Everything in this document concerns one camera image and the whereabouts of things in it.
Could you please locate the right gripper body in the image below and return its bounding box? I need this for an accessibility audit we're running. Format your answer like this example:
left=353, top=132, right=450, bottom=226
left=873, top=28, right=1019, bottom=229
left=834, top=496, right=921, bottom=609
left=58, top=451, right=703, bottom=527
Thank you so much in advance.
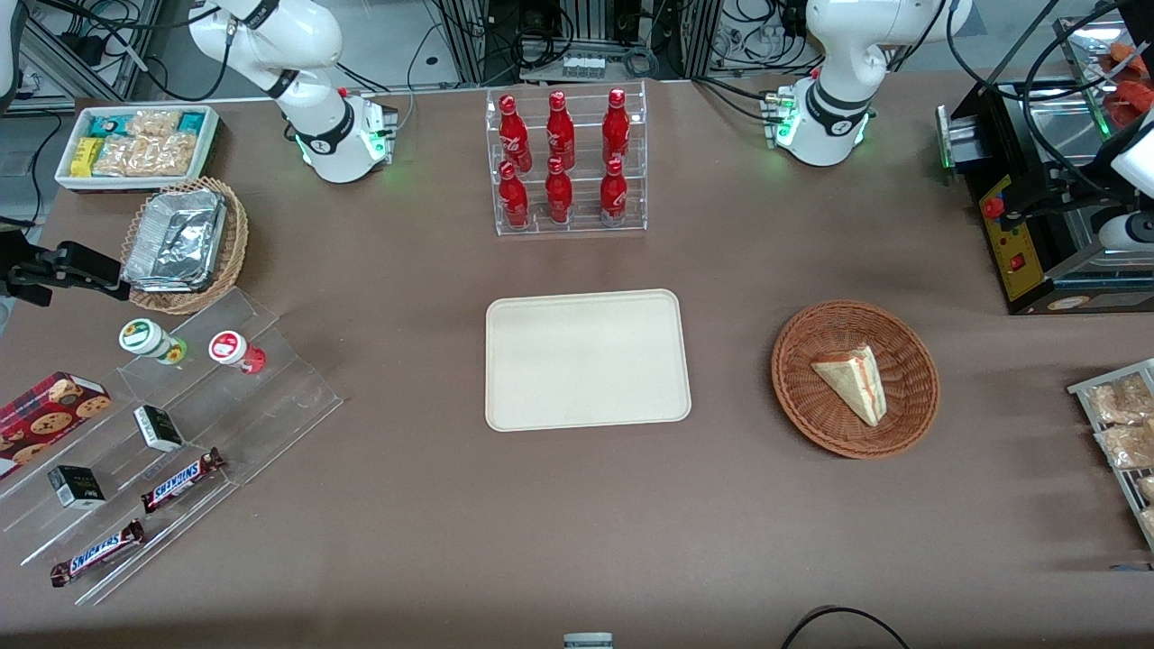
left=0, top=234, right=57, bottom=273

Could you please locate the triangular sandwich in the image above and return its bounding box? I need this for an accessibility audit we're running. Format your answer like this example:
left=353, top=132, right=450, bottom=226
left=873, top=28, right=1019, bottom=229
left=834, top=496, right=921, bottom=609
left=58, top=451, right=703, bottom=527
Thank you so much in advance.
left=811, top=345, right=889, bottom=427

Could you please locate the aluminium foil tray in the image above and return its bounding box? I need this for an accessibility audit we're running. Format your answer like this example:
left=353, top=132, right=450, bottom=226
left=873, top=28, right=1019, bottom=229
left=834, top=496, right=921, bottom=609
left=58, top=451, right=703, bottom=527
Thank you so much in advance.
left=122, top=187, right=227, bottom=293

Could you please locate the light wicker basket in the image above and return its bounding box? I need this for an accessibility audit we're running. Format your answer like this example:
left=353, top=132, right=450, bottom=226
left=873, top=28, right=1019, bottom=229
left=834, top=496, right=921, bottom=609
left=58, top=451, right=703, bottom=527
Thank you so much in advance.
left=120, top=177, right=250, bottom=315

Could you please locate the cream rectangular tray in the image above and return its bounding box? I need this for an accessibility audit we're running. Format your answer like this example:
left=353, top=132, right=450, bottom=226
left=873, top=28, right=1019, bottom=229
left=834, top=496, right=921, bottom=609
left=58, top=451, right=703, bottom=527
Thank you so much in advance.
left=485, top=288, right=692, bottom=433

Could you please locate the brown wicker basket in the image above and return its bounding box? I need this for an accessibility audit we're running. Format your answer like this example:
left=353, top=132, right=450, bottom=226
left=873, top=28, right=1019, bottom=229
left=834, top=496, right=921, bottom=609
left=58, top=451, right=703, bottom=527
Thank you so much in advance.
left=771, top=300, right=940, bottom=460

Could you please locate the green lid yogurt cup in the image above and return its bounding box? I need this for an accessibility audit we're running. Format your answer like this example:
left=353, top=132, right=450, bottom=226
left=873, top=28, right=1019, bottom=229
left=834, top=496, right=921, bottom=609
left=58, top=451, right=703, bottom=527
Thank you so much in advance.
left=119, top=318, right=188, bottom=365

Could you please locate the clear cracker packet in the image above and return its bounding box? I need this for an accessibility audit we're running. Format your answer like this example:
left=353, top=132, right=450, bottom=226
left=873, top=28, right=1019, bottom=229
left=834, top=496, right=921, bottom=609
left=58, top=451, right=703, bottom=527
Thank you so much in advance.
left=92, top=134, right=199, bottom=178
left=1085, top=373, right=1154, bottom=425
left=126, top=109, right=182, bottom=139
left=1094, top=421, right=1154, bottom=471

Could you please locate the red plaid cookie box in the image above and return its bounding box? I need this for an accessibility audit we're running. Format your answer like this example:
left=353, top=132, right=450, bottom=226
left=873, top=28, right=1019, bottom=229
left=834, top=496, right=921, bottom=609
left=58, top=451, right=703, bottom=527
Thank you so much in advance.
left=0, top=371, right=113, bottom=480

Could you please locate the red lid yogurt cup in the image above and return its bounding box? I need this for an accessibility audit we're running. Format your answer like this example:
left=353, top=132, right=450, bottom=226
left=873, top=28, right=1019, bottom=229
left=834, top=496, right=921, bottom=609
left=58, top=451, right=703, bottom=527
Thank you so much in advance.
left=208, top=331, right=267, bottom=375

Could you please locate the white snack bin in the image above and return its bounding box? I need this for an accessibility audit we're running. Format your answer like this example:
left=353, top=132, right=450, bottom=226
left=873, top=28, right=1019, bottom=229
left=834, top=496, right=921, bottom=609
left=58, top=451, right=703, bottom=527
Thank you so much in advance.
left=54, top=105, right=222, bottom=193

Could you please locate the small black box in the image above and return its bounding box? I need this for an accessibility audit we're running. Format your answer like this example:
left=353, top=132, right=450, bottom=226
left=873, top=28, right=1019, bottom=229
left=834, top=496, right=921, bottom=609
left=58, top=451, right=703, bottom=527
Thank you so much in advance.
left=133, top=405, right=185, bottom=452
left=48, top=465, right=106, bottom=510

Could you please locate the clear acrylic stepped shelf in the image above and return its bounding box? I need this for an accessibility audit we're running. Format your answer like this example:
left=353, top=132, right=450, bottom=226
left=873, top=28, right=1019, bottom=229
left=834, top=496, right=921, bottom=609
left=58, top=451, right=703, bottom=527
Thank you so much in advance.
left=0, top=287, right=344, bottom=607

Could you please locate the Snickers chocolate bar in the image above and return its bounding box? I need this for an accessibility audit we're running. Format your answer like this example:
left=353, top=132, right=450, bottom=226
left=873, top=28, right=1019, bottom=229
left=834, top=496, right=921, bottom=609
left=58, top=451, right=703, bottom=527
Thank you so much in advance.
left=141, top=448, right=225, bottom=515
left=50, top=519, right=146, bottom=588

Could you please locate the red cola bottle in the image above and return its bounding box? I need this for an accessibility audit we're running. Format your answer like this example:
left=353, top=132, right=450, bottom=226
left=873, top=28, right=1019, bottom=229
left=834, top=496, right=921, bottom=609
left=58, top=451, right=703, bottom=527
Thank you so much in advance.
left=499, top=160, right=530, bottom=229
left=499, top=94, right=533, bottom=172
left=602, top=87, right=631, bottom=165
left=545, top=90, right=576, bottom=170
left=600, top=158, right=628, bottom=224
left=545, top=158, right=573, bottom=225

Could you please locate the clear acrylic bottle rack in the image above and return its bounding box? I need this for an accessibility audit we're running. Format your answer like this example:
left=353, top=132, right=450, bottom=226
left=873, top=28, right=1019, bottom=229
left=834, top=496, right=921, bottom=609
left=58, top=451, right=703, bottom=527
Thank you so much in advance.
left=485, top=80, right=648, bottom=237

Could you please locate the black machine with yellow panel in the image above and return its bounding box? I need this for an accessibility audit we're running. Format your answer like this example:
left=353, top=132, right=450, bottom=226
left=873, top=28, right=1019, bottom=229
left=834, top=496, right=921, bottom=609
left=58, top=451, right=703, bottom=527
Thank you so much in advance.
left=936, top=79, right=1154, bottom=316

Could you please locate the grey metal snack rack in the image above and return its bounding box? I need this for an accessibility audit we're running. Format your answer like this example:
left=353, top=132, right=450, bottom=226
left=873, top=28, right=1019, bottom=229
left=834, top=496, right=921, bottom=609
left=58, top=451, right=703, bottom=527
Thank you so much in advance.
left=1067, top=359, right=1154, bottom=551

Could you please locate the red plastic packet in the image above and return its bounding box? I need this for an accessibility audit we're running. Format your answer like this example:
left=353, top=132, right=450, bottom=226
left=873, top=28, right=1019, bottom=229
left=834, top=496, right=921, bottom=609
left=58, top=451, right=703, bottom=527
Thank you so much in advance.
left=1104, top=41, right=1154, bottom=129

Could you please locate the black cable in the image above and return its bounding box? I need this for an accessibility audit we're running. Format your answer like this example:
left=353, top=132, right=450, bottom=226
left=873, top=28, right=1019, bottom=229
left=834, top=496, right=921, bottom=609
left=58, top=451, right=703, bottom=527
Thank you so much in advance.
left=780, top=606, right=911, bottom=649

